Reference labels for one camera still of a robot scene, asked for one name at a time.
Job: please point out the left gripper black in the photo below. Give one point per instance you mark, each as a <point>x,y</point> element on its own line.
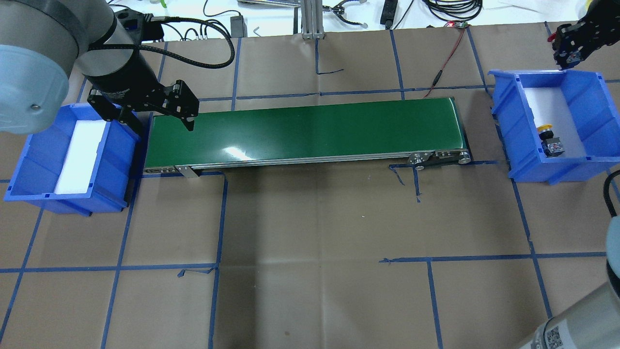
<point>130,76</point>

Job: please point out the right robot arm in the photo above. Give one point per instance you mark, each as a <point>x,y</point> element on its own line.
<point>593,322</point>

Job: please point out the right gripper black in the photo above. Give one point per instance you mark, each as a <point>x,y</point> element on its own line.
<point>596,30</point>

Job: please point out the aluminium frame post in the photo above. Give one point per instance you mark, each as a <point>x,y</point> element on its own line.
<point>312,19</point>

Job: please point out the blue bin left side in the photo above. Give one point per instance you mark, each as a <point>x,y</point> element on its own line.
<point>79,165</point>

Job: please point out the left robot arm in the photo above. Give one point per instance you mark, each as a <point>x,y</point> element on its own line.
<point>42,41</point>

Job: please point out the yellow push button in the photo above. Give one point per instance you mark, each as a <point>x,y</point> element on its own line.
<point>551,145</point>

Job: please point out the green conveyor belt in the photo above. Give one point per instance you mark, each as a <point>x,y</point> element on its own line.
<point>428,132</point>

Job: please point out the blue bin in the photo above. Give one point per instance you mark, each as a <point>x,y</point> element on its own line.
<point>79,165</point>
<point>556,125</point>

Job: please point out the black power adapter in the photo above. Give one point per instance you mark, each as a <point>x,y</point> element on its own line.
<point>238,27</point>

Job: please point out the blue bin right side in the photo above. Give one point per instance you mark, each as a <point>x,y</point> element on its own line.
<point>556,125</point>

